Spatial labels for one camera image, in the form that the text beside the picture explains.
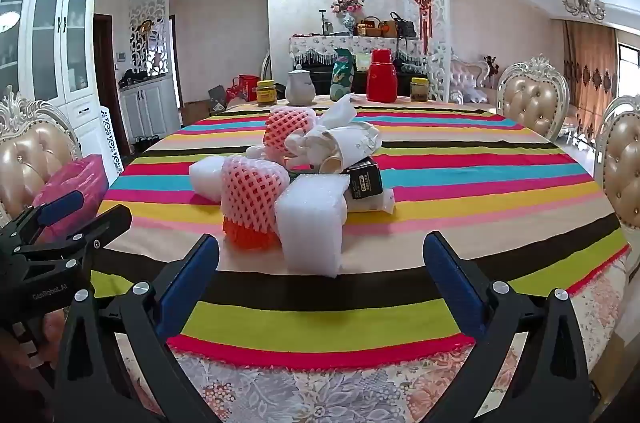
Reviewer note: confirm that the beige tufted ornate chair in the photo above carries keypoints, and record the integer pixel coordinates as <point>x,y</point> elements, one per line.
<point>532,98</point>
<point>25,158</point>
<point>622,163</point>

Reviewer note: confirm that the blue white porcelain vase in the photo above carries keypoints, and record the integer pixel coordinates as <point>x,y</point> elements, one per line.
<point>349,23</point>

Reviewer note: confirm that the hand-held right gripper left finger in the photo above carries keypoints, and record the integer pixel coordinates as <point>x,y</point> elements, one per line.
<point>187,288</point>

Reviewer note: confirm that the white lattice screen with ornament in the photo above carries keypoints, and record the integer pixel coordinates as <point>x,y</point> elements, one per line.
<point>441,3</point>

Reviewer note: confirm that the white paper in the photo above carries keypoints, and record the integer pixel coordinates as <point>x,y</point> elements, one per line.
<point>340,108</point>

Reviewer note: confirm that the pink flower bouquet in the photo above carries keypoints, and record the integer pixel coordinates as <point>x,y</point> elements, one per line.
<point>348,2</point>

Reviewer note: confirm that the red gift box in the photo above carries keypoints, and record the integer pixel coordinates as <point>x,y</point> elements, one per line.
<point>248,85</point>

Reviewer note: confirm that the small white foam block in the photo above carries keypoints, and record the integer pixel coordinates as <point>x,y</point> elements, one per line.
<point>207,178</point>

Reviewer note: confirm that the floral lace cover cloth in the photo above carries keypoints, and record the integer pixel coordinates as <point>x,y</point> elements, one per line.
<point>320,45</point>

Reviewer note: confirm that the large white foam block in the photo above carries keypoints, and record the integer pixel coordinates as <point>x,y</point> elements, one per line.
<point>310,223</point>

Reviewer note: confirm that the pink plastic bin liner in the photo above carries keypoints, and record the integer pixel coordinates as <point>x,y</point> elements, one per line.
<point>70,188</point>

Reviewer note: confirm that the low white cabinet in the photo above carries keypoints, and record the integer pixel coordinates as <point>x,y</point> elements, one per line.
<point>150,103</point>

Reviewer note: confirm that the row of dark shoes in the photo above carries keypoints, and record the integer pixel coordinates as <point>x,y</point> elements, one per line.
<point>145,144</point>

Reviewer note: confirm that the woven basket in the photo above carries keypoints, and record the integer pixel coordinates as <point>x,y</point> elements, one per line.
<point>369,28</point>

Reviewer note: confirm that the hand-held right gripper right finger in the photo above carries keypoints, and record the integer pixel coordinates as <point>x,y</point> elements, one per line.
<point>452,288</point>

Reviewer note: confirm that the red gift bag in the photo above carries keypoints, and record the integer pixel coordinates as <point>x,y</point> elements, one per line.
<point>233,94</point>

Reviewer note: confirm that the pale yellow packet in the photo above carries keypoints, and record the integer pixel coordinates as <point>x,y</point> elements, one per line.
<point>361,62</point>

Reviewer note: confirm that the brown patterned curtain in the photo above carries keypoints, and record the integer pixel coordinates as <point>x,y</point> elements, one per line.
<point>590,73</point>

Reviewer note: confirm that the person's left hand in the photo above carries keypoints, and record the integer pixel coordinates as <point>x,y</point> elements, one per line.
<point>51,333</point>

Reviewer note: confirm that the black handbag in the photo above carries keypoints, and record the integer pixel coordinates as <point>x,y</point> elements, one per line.
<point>404,27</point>

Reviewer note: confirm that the brown jar with yellow lid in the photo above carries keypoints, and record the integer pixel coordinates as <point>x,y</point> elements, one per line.
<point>419,89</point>

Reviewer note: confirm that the tall white glass-door cabinet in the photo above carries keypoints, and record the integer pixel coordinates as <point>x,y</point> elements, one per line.
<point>50,28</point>

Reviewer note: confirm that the colourful striped tablecloth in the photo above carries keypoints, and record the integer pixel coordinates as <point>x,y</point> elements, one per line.
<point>450,183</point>

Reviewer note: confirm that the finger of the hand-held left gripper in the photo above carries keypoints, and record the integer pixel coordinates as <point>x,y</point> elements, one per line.
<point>100,228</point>
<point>57,207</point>

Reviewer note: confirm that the white patterned panel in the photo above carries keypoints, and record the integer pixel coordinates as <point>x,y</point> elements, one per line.
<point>111,138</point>

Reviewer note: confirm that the yellow lid glass jar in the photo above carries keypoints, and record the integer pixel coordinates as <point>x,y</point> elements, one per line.
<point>265,93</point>

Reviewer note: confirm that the black upright piano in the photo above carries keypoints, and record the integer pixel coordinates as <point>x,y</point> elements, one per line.
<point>315,73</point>

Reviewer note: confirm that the white ceramic teapot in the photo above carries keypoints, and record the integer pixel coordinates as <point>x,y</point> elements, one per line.
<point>300,87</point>

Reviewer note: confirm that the black bag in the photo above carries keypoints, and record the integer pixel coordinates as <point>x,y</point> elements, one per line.
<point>132,76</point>

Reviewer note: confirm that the floral lace tablecloth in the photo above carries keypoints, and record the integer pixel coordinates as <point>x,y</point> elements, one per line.
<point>325,395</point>

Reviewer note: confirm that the small black box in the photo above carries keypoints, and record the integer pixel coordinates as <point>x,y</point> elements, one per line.
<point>365,180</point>

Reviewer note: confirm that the green snack bag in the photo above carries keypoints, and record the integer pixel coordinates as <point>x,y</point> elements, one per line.
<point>342,75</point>

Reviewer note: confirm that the cardboard box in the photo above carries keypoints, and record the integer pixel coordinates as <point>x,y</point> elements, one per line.
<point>194,112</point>

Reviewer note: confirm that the white ornate sofa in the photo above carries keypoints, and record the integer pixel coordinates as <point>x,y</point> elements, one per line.
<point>467,75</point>

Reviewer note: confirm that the crystal chandelier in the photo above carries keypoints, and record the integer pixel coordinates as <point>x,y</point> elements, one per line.
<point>582,0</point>

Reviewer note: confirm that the grey paper bag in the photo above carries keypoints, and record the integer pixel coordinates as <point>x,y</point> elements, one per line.
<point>217,97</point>

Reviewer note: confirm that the orange fruit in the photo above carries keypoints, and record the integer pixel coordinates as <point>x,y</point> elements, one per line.
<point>250,193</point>

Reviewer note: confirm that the salmon foam fruit net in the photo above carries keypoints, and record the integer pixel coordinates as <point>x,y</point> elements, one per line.
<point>282,125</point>

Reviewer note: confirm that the window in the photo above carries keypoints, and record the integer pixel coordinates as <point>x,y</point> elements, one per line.
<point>629,55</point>

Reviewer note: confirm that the orange handbag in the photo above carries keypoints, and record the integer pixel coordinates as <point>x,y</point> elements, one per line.
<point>387,29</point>

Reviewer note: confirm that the red thermos jug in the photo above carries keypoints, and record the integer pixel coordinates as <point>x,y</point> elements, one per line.
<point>381,75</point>

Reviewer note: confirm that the white foam fruit net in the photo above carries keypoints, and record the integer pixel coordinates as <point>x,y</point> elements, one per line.
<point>300,148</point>

